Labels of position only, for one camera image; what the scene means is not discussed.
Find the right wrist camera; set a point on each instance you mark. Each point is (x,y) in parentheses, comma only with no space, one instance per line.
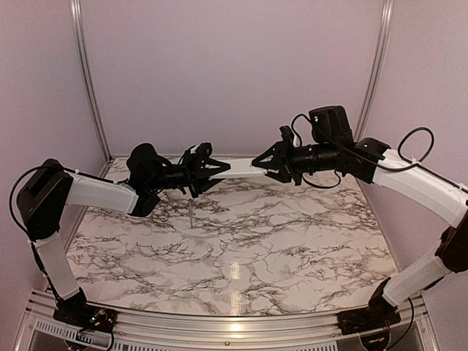
(289,136)

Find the front aluminium rail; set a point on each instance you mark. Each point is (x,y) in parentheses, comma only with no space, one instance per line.
(142,330)

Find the left aluminium frame post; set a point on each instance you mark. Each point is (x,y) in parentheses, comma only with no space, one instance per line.
(85,68)

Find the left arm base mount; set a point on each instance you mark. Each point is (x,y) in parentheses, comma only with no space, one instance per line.
(87,317)

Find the right aluminium frame post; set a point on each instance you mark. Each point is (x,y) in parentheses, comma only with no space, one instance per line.
(377,65)

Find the white remote control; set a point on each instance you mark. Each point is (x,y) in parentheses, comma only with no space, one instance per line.
(240,168)

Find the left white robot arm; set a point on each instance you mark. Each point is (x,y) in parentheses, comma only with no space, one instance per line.
(51,187)

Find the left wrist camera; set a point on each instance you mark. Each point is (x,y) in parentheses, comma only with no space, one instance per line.
(202,150)

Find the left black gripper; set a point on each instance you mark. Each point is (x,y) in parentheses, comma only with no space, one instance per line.
(197,177)

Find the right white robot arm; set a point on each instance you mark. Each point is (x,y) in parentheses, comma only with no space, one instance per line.
(375,162)

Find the aluminium frame post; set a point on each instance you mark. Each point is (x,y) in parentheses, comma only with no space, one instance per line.
(85,68)
(377,65)

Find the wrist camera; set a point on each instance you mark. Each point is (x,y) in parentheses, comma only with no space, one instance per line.
(202,150)
(289,136)

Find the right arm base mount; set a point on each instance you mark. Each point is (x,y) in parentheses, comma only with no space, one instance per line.
(366,319)

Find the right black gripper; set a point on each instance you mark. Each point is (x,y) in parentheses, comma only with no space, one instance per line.
(281,160)

